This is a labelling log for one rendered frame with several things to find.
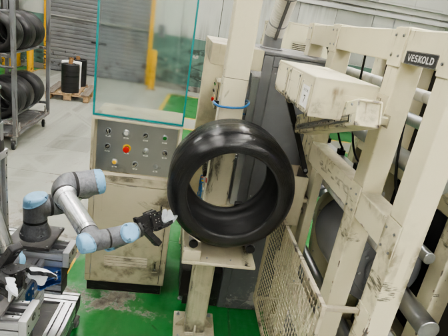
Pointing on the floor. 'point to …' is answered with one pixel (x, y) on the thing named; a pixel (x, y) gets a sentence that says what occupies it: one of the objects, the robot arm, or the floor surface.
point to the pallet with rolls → (73, 81)
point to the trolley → (9, 22)
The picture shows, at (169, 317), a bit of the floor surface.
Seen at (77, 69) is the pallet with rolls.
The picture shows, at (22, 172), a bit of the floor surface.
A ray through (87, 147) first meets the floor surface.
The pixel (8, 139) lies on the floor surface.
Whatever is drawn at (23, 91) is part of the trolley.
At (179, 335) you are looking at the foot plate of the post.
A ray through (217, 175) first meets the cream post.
